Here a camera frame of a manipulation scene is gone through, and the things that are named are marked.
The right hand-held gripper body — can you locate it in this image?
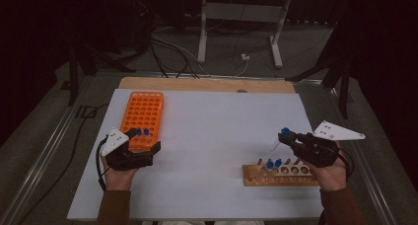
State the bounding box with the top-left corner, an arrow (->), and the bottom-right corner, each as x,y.
290,119 -> 367,169

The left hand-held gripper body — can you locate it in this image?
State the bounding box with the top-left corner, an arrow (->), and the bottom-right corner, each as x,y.
100,127 -> 156,172

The orange plastic tube rack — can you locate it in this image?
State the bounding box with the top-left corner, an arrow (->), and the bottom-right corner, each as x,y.
118,91 -> 165,153

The wooden tube rack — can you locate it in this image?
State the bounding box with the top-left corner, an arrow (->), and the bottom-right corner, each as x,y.
242,157 -> 319,188

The person's left hand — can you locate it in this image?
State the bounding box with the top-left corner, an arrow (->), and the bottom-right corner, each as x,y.
102,157 -> 141,191

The person's right hand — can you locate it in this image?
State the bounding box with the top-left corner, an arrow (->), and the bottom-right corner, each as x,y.
308,146 -> 350,192

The white table mat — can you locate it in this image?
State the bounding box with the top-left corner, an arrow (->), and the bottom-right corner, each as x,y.
66,88 -> 326,221

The black tripod stand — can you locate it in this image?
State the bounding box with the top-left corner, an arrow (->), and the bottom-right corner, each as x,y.
285,21 -> 354,119
67,43 -> 137,107

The dark equipment rack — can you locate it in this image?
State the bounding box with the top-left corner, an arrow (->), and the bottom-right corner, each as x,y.
129,0 -> 156,55

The white metal stand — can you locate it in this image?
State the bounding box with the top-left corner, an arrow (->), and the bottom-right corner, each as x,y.
196,0 -> 294,69

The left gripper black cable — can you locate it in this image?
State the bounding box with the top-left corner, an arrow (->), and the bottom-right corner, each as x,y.
95,135 -> 111,191

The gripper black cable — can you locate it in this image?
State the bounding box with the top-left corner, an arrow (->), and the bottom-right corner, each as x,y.
336,150 -> 355,182
95,135 -> 111,191

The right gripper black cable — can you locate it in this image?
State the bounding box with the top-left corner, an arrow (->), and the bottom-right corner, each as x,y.
336,150 -> 355,182

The aluminium floor rail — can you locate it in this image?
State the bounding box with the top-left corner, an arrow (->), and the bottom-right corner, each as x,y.
93,70 -> 324,86
0,75 -> 97,225
323,85 -> 400,225

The long black floor cable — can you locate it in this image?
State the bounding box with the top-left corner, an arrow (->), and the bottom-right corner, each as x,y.
16,103 -> 110,225

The black floor cable bundle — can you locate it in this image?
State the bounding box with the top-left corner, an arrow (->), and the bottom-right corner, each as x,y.
148,37 -> 200,80

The white plug cable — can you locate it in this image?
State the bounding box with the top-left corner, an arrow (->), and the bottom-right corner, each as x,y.
234,59 -> 249,78

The long white floor cable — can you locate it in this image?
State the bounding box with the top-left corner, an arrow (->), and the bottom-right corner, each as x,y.
150,32 -> 211,76

